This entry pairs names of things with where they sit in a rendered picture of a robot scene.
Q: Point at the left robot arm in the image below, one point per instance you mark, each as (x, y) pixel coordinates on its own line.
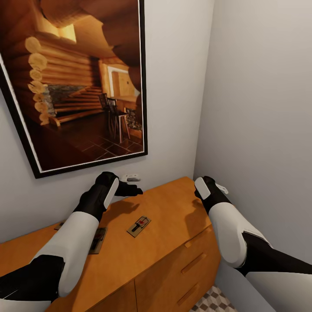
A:
(57, 267)

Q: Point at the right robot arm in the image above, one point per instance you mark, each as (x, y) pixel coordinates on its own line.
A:
(283, 281)

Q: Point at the mousetrap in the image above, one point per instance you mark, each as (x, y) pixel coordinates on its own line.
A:
(98, 240)
(59, 225)
(139, 226)

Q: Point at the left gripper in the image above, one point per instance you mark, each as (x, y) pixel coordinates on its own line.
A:
(130, 190)

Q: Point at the cabinet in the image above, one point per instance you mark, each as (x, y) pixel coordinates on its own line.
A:
(167, 267)

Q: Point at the picture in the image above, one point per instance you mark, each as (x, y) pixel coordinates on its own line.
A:
(73, 75)

